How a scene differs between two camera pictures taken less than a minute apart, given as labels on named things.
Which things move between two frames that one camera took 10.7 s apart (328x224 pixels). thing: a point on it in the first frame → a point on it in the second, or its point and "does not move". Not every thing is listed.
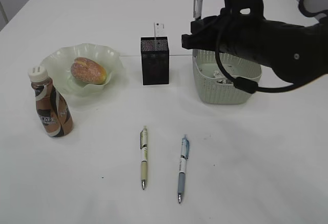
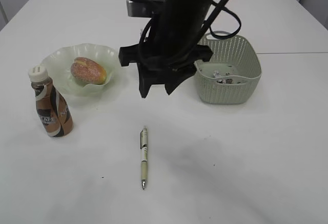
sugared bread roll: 88,70 does not move
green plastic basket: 213,86 does not move
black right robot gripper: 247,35 → 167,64
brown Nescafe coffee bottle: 54,109 does not move
